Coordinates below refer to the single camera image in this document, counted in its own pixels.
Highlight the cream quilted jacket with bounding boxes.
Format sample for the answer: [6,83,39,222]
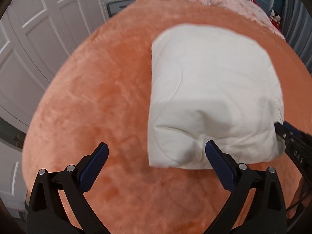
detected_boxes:
[148,24,284,170]

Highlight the grey curtain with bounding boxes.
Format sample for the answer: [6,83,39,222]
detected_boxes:
[281,0,311,72]

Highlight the red plush toys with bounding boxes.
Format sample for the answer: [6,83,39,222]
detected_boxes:
[249,0,281,32]

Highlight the white panelled wardrobe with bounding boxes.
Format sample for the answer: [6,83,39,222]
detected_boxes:
[0,0,116,210]

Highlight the orange plush bed blanket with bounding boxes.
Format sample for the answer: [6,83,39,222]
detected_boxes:
[22,0,311,233]

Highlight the dark grey nightstand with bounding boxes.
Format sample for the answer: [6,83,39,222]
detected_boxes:
[106,0,136,18]

